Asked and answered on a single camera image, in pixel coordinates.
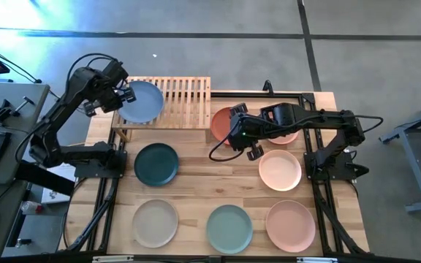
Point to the beige plate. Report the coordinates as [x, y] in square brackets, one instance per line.
[155, 223]

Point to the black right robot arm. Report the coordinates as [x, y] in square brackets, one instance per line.
[316, 118]

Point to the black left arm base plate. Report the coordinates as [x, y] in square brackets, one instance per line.
[97, 171]

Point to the wooden slatted shelf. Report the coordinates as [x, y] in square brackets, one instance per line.
[188, 106]

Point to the grey side desk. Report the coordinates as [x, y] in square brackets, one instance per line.
[17, 124]

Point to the terracotta plate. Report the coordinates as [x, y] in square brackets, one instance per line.
[219, 126]

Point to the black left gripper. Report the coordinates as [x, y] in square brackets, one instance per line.
[109, 98]

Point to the grey metal stand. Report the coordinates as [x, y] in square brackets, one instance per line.
[415, 171]

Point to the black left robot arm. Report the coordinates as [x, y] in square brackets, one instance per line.
[55, 117]

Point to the silver bracket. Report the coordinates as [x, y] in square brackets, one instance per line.
[112, 259]
[317, 260]

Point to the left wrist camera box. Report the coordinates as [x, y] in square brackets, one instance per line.
[90, 109]

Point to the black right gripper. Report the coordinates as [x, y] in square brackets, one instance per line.
[243, 131]

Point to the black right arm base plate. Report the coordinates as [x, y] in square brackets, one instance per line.
[342, 171]

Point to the black support beam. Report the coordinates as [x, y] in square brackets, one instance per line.
[42, 177]

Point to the dark green plate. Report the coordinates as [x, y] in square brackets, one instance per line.
[156, 164]

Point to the white booklet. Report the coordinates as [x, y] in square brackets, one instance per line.
[55, 191]

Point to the large pink plate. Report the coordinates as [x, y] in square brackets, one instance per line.
[290, 226]

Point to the small black edge clamp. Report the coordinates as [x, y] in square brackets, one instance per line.
[268, 86]

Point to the clear bottle red cap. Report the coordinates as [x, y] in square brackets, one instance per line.
[31, 208]

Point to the sage green plate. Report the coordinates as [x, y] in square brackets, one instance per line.
[229, 229]

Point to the blue plate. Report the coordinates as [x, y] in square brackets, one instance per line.
[144, 104]

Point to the peach plate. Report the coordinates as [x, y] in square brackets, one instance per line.
[280, 170]

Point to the black aluminium table frame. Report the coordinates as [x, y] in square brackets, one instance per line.
[291, 95]

